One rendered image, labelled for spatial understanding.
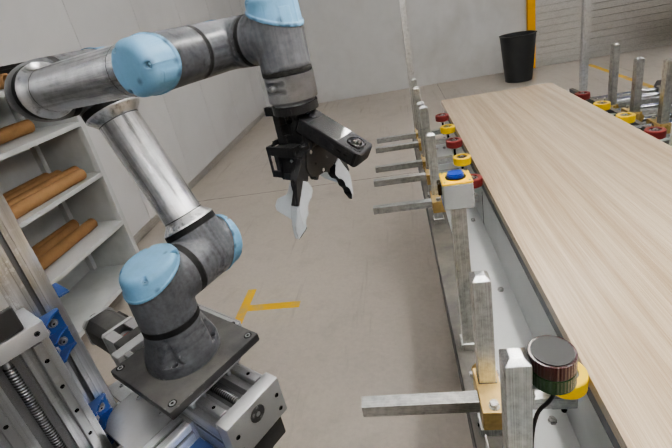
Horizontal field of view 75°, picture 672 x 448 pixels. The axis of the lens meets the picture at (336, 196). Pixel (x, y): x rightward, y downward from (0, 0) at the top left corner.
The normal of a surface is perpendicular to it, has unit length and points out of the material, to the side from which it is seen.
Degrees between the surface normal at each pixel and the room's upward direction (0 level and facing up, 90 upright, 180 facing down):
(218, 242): 67
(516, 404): 90
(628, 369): 0
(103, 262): 90
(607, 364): 0
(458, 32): 90
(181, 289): 90
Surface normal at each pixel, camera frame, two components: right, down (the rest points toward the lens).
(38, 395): 0.79, 0.10
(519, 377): -0.10, 0.42
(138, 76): -0.47, 0.44
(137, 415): -0.18, -0.90
